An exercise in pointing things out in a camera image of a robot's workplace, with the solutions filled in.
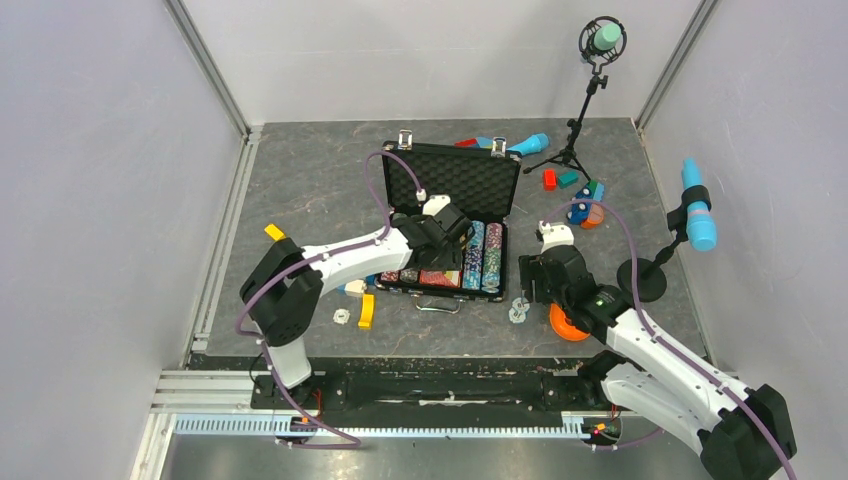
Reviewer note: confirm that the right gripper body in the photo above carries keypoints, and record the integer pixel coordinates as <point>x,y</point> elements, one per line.
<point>532,269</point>

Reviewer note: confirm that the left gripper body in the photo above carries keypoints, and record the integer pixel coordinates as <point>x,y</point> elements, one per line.
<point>449,257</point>

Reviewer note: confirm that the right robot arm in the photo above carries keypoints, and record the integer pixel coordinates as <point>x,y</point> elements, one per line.
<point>736,431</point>

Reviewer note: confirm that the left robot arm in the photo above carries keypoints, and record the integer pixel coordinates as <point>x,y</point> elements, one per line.
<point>281,294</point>

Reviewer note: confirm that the red playing card deck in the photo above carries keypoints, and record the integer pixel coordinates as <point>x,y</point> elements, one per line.
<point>449,279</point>

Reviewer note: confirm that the orange curved track piece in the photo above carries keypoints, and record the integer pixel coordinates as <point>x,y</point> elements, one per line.
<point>563,326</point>

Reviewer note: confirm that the blue chip row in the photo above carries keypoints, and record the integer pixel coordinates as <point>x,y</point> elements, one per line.
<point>473,259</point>

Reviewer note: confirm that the green purple chip row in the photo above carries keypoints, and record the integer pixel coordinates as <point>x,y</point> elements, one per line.
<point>492,258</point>

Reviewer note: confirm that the red chip row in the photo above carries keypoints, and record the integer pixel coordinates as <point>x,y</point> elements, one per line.
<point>389,276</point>

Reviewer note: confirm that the blue toy car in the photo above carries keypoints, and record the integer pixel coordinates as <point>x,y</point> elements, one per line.
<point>587,215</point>

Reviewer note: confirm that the black poker case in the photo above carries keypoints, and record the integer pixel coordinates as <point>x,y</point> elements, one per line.
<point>480,182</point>

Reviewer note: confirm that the yellow long block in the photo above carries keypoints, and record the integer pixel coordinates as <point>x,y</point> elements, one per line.
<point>368,307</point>

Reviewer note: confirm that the white blue block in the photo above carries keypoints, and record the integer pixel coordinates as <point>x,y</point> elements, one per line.
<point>355,288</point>

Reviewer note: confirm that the red small block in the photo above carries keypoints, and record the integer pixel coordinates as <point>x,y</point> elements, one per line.
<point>550,181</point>

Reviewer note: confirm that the teal small block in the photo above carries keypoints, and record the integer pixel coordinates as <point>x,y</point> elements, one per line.
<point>567,179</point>

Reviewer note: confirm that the red blue flat blocks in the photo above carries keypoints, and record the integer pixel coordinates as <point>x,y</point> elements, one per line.
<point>476,142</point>

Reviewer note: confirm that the grey poker chip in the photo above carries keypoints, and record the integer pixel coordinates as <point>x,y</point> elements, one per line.
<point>341,316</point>

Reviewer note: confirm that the blue toy microphone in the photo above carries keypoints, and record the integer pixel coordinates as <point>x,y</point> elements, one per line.
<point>532,145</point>

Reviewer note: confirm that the blue microphone on stand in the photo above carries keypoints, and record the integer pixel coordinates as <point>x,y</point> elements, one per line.
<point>691,222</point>

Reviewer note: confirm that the yellow cube block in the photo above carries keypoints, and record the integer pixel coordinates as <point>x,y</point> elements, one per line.
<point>274,232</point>

